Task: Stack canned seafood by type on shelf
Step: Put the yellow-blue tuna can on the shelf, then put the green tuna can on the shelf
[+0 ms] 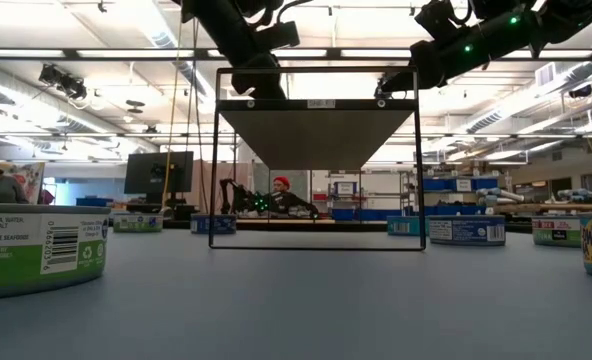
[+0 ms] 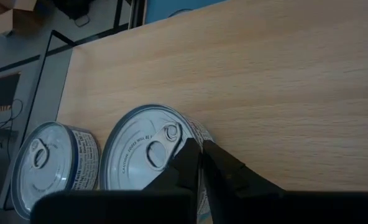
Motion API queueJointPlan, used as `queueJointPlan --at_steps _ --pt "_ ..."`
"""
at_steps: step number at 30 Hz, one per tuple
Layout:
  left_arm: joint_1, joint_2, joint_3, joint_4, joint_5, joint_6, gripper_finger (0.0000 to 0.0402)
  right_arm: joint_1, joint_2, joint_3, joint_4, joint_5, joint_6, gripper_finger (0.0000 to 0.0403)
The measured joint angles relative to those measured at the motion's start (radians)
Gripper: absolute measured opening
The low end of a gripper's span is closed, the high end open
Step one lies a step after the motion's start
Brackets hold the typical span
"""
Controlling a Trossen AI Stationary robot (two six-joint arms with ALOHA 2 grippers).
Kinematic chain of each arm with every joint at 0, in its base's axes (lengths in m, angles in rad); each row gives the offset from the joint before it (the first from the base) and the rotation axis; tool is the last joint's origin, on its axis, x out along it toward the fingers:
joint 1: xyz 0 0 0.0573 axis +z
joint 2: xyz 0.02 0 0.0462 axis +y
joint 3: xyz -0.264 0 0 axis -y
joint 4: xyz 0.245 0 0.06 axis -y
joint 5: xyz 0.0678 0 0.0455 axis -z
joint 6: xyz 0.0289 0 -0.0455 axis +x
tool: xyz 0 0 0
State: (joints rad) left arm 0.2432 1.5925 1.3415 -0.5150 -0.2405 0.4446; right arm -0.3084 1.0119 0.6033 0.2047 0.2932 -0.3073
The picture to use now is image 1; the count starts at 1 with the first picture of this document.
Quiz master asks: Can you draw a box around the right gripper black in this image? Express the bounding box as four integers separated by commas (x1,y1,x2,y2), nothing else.
408,38,457,90

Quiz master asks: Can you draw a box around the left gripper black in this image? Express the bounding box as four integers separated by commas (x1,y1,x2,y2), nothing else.
228,49,290,100

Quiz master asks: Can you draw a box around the navy blue label tuna can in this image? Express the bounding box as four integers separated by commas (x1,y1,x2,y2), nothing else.
190,213,238,236
427,214,507,247

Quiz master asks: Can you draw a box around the green white label tuna can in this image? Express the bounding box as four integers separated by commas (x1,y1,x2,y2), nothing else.
0,202,112,302
112,212,165,234
531,215,582,249

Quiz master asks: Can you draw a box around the wooden block platform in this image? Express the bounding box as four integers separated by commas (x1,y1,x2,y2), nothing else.
208,66,427,252

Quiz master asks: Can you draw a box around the white air vent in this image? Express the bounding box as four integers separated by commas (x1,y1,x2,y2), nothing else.
534,61,559,89

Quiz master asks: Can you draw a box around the black computer monitor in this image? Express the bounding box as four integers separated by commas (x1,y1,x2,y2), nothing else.
123,150,196,197

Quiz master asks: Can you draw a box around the blue framed white sign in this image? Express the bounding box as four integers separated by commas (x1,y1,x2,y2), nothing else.
332,180,359,197

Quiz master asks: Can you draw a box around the long wooden bench top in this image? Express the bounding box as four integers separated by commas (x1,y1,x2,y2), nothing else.
493,202,592,214

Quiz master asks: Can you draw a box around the black ceiling spotlight cluster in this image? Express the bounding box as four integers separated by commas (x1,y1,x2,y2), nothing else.
38,63,88,101

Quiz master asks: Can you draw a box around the blue flat box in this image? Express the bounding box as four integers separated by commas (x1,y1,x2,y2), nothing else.
74,196,115,208

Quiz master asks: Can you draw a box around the colourful painted poster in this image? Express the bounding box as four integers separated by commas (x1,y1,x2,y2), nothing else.
0,160,46,205

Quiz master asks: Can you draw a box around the black overhead frame beam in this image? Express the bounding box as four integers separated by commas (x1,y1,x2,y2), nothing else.
0,47,592,62

